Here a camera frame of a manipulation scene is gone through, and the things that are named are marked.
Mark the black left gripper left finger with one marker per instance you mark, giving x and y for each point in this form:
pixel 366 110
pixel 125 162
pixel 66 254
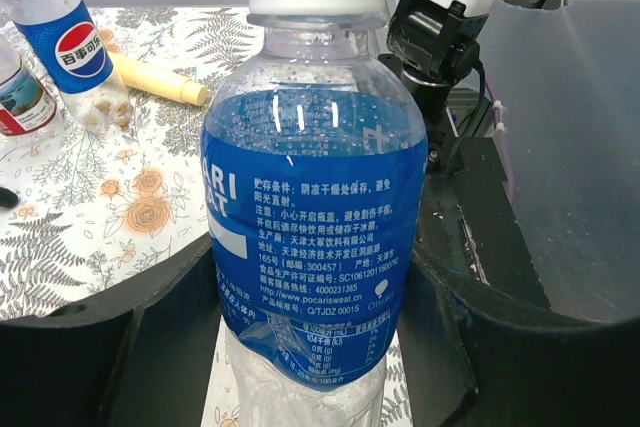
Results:
pixel 137 354

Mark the Pepsi label clear bottle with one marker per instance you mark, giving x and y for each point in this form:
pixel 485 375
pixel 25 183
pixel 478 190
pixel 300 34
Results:
pixel 64 37

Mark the black music stand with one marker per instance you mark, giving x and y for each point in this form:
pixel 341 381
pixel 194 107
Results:
pixel 8 199

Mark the blue label water bottle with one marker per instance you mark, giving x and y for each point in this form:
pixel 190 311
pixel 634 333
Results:
pixel 313 158

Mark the cream toy microphone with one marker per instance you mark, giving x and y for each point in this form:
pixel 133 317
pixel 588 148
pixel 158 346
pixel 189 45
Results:
pixel 159 81

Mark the floral tablecloth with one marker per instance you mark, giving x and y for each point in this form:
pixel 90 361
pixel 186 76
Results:
pixel 95 210

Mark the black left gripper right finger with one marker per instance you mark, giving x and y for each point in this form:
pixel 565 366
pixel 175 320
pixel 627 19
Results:
pixel 474 356

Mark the red label clear bottle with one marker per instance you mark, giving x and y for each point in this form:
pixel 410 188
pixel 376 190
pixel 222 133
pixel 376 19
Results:
pixel 27 107

